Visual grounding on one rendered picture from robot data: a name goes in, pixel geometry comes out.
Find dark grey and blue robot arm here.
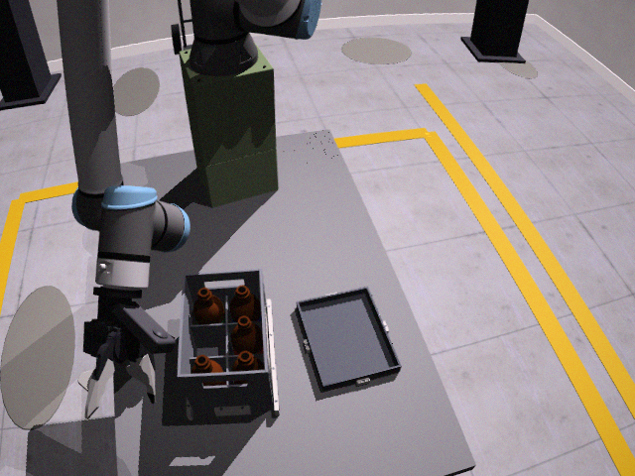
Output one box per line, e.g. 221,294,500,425
57,0,321,354

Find black plastic bottle crate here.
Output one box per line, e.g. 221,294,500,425
178,276,274,413

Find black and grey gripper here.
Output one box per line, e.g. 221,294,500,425
78,287,156,419

